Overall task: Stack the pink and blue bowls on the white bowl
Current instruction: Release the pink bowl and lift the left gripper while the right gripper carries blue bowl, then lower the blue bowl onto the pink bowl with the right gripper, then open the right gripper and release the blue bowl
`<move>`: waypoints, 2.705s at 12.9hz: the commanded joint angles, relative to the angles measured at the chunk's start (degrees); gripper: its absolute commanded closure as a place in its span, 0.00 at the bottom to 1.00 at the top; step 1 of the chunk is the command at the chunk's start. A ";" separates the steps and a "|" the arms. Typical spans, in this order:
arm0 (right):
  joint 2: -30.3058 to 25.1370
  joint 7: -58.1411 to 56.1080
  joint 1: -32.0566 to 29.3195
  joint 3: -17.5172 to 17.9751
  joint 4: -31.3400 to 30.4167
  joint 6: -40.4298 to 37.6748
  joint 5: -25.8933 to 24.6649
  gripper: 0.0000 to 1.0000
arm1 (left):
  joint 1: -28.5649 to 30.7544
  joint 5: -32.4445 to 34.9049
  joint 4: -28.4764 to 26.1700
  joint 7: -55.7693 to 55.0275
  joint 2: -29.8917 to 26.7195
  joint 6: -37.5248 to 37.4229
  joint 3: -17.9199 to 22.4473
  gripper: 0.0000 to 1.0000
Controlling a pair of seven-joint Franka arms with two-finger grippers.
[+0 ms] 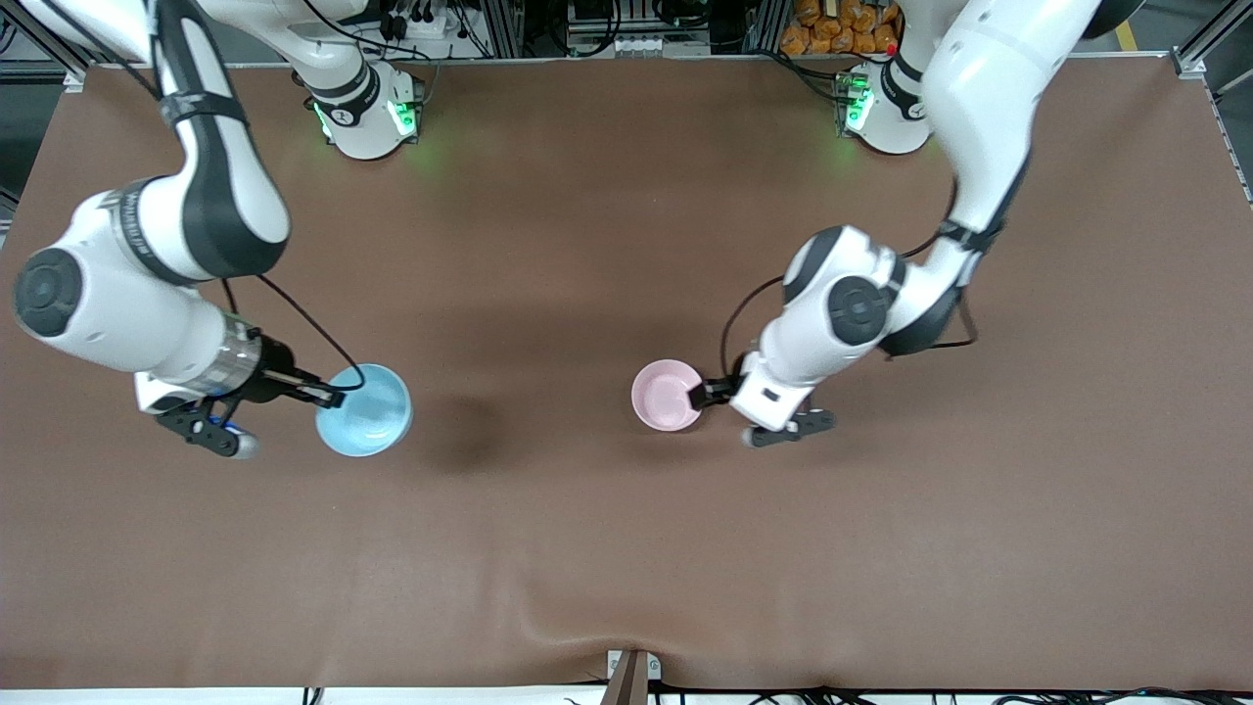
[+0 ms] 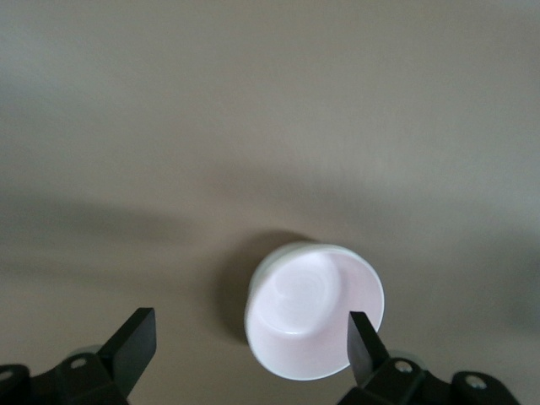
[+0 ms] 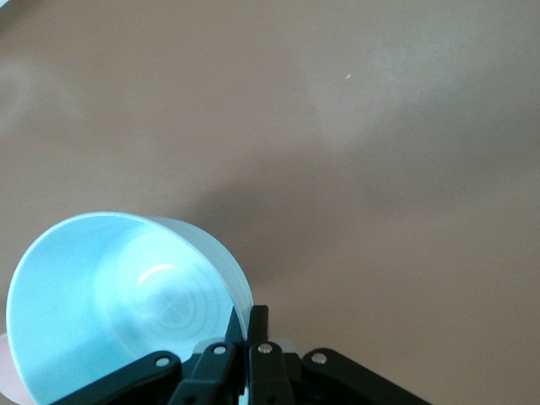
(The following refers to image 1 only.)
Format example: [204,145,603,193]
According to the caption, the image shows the pink bowl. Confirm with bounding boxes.
[631,358,706,433]

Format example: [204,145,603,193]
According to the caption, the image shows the blue bowl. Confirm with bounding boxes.
[315,363,414,458]

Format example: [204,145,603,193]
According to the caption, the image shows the brown table mat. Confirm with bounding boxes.
[0,54,1253,692]

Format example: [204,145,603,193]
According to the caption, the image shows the white power strip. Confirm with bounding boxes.
[377,8,447,42]

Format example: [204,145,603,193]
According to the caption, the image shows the orange packets pile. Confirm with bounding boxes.
[780,0,903,57]

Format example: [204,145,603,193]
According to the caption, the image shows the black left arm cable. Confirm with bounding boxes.
[720,176,982,385]

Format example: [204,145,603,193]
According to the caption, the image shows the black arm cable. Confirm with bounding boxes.
[720,176,982,385]
[220,272,367,395]

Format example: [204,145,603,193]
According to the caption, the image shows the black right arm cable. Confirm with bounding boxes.
[220,272,367,395]

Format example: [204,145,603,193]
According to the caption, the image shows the metal clamp bracket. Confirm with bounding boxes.
[606,648,663,684]

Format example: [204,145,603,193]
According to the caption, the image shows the brown camera pole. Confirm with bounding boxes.
[600,651,649,705]

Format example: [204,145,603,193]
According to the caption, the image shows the aluminium frame post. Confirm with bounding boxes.
[746,0,786,56]
[483,0,526,60]

